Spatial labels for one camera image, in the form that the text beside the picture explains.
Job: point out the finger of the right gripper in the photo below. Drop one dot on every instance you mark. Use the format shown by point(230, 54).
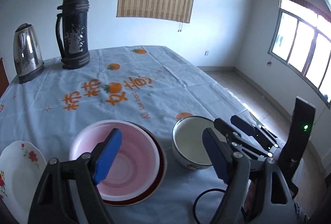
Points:
point(251, 130)
point(234, 139)

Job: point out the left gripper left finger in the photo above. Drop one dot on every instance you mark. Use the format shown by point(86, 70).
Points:
point(53, 203)

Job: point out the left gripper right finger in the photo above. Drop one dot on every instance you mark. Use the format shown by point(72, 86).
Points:
point(273, 201)

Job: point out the white enamel bowl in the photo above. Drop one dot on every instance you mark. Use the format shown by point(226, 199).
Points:
point(187, 143)

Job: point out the red flower white plate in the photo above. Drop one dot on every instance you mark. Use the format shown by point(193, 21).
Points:
point(22, 166)

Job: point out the stainless steel bowl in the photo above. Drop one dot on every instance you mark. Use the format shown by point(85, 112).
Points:
point(138, 169)

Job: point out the red plastic bowl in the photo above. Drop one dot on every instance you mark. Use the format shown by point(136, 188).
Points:
point(89, 137)

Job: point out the person's right hand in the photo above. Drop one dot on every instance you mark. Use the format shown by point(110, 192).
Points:
point(250, 196)

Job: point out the light blue printed tablecloth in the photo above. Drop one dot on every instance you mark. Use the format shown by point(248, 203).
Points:
point(151, 86)

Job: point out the brown wooden sideboard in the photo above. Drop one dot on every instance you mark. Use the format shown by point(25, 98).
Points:
point(4, 83)

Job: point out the stainless electric kettle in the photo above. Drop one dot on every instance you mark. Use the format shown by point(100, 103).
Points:
point(27, 54)

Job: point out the black thermos flask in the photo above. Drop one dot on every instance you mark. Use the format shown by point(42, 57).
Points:
point(71, 30)

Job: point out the side window frame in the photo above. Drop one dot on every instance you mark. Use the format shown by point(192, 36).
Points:
point(301, 41)

